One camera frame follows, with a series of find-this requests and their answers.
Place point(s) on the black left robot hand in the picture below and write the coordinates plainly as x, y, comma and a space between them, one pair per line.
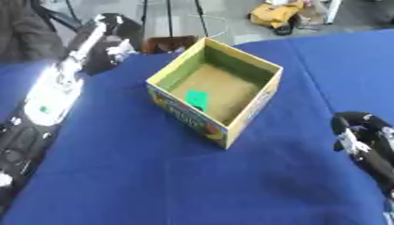
123, 30

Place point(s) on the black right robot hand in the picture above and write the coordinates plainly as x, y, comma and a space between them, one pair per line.
377, 129

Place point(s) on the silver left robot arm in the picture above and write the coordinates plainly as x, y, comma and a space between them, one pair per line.
51, 93

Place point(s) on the cardboard box with green inside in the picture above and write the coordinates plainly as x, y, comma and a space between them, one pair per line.
215, 88

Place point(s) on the brown wooden object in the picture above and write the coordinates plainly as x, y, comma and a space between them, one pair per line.
169, 44

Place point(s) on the black tripod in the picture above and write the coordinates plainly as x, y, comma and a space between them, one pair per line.
169, 17

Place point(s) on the green block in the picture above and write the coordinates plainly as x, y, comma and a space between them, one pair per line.
197, 99

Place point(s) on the white post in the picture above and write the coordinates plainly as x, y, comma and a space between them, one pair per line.
332, 10

